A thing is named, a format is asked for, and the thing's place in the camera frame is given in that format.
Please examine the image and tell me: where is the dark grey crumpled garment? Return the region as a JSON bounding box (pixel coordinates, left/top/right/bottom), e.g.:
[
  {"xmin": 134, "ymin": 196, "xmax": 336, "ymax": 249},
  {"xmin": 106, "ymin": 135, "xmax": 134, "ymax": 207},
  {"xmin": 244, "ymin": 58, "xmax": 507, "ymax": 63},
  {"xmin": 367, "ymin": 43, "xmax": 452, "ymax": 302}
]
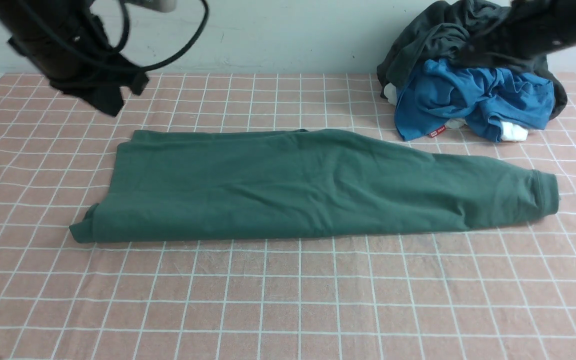
[{"xmin": 375, "ymin": 0, "xmax": 569, "ymax": 119}]

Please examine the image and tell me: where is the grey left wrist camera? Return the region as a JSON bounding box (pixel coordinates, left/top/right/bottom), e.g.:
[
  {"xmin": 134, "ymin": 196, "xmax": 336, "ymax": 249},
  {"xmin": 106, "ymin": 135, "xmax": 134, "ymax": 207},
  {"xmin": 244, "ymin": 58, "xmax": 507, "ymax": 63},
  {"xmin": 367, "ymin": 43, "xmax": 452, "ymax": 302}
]
[{"xmin": 125, "ymin": 0, "xmax": 178, "ymax": 13}]

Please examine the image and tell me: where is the pink checkered tablecloth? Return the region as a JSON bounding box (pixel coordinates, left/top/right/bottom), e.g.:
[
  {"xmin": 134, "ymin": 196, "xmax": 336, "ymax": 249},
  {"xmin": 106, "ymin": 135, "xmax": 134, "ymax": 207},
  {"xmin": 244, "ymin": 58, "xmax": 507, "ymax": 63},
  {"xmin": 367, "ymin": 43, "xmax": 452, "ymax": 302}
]
[{"xmin": 0, "ymin": 73, "xmax": 576, "ymax": 360}]

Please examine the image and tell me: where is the blue crumpled shirt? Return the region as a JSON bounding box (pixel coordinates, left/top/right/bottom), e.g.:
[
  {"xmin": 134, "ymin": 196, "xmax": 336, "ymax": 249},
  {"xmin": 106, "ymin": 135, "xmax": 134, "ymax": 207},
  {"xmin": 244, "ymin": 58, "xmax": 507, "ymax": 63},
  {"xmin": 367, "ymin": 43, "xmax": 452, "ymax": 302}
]
[{"xmin": 394, "ymin": 60, "xmax": 554, "ymax": 142}]

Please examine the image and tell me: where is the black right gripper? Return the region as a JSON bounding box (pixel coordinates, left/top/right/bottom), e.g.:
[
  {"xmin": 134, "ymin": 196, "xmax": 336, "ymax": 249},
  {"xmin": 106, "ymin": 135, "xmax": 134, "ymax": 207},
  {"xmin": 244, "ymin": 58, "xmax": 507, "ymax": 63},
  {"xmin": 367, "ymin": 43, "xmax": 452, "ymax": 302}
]
[{"xmin": 457, "ymin": 0, "xmax": 563, "ymax": 68}]

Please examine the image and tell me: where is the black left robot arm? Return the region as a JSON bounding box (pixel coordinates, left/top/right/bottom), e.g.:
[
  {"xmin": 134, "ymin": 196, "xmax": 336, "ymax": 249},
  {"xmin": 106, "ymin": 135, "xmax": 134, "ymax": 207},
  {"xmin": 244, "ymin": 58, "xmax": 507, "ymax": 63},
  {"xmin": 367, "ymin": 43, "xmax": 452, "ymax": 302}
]
[{"xmin": 0, "ymin": 0, "xmax": 149, "ymax": 117}]

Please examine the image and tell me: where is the green long sleeve shirt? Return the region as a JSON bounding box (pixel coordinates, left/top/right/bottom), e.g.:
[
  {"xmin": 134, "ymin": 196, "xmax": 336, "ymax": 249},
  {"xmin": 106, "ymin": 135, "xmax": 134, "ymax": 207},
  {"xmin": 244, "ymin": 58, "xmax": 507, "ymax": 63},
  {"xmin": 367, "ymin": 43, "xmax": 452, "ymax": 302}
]
[{"xmin": 69, "ymin": 129, "xmax": 560, "ymax": 244}]

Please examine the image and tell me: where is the black left camera cable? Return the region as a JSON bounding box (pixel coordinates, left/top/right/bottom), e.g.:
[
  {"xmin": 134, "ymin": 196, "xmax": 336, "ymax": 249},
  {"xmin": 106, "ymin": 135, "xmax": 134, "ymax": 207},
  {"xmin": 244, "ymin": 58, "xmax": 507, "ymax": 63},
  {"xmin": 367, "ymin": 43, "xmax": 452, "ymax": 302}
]
[{"xmin": 18, "ymin": 0, "xmax": 210, "ymax": 74}]

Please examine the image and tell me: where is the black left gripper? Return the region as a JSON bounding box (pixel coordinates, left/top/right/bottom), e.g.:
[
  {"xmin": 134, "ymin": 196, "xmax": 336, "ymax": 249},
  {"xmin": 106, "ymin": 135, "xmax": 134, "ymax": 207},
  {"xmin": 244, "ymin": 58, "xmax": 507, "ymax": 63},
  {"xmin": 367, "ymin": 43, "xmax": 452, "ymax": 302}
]
[{"xmin": 7, "ymin": 14, "xmax": 150, "ymax": 117}]

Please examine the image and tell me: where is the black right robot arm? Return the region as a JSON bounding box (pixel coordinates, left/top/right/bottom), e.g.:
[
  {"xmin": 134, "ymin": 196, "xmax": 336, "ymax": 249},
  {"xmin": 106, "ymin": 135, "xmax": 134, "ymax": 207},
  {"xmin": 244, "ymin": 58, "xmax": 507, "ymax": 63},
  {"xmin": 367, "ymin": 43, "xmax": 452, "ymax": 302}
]
[{"xmin": 454, "ymin": 0, "xmax": 576, "ymax": 73}]

